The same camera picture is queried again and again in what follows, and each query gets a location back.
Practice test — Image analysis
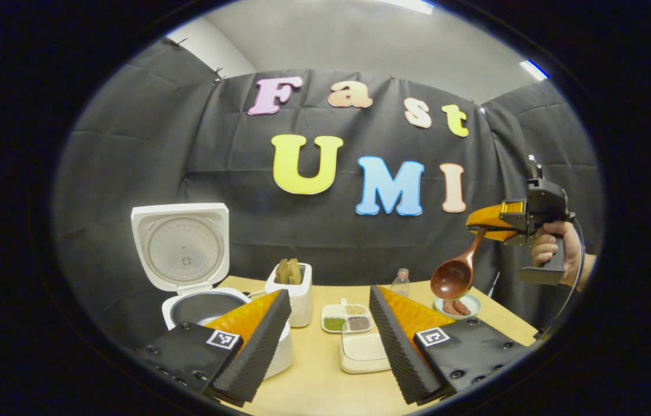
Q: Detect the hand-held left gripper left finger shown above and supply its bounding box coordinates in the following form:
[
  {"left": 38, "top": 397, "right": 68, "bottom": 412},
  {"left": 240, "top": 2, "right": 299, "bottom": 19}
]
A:
[{"left": 136, "top": 289, "right": 292, "bottom": 408}]

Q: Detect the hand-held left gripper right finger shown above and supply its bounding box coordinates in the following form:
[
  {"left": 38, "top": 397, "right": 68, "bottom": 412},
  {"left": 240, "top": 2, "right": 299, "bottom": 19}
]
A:
[{"left": 370, "top": 284, "right": 531, "bottom": 406}]

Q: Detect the clear container of rice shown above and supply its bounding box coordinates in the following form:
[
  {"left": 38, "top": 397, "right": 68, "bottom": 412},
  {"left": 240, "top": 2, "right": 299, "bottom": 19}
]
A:
[{"left": 338, "top": 330, "right": 393, "bottom": 375}]

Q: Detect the brown wooden spoon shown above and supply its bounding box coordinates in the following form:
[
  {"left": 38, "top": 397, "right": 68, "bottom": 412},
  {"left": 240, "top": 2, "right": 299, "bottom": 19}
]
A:
[{"left": 430, "top": 226, "right": 489, "bottom": 301}]

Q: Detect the white rice cooker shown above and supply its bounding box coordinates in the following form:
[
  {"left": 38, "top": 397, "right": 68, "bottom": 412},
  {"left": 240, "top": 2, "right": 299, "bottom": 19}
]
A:
[{"left": 131, "top": 202, "right": 295, "bottom": 380}]

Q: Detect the white divided dish of beans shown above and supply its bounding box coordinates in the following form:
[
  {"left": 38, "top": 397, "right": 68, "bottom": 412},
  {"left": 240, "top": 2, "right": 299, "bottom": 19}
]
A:
[{"left": 321, "top": 298, "right": 374, "bottom": 335}]

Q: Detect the white toaster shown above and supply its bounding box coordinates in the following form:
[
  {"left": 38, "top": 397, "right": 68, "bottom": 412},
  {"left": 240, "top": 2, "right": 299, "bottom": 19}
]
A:
[{"left": 264, "top": 261, "right": 314, "bottom": 329}]

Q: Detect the small clear bottle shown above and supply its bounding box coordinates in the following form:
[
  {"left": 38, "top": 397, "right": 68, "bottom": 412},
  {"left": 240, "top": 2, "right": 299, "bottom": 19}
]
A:
[{"left": 390, "top": 268, "right": 411, "bottom": 299}]

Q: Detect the pale green plate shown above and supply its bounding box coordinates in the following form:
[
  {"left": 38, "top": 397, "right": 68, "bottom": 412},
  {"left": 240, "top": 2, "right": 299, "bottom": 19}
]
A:
[{"left": 433, "top": 293, "right": 482, "bottom": 321}]

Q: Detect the ceiling light panel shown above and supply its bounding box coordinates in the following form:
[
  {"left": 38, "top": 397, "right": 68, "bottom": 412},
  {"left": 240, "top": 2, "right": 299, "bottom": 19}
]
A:
[
  {"left": 377, "top": 0, "right": 436, "bottom": 16},
  {"left": 520, "top": 59, "right": 550, "bottom": 82}
]

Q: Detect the black backdrop cloth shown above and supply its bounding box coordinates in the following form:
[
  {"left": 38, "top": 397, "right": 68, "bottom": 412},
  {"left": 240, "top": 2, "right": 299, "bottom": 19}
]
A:
[{"left": 51, "top": 36, "right": 606, "bottom": 353}]

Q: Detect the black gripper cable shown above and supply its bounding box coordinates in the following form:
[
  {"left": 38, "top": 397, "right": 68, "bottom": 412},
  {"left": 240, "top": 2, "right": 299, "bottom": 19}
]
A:
[{"left": 539, "top": 217, "right": 587, "bottom": 337}]

